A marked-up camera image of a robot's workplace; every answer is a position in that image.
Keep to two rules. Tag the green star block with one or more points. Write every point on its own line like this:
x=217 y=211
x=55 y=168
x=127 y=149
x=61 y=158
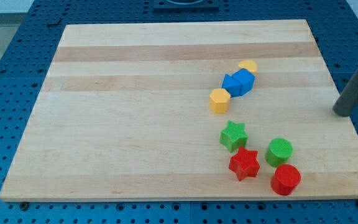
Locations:
x=233 y=136

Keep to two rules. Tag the yellow heart block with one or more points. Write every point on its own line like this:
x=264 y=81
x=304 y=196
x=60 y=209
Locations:
x=249 y=65

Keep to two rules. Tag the yellow hexagon block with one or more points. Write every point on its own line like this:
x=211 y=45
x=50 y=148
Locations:
x=219 y=100

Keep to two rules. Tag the wooden board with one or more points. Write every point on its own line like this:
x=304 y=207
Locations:
x=123 y=115

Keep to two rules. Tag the green cylinder block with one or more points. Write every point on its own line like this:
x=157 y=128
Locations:
x=279 y=151

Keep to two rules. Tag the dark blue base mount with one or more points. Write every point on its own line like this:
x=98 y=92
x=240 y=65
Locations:
x=184 y=5

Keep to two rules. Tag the blue triangle block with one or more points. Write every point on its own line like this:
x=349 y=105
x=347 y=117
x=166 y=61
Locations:
x=231 y=85

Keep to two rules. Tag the red star block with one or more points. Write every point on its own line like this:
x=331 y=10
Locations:
x=244 y=163

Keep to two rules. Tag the red cylinder block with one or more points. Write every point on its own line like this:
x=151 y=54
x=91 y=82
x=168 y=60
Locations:
x=286 y=178

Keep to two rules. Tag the blue cube block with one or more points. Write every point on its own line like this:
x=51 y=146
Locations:
x=246 y=79

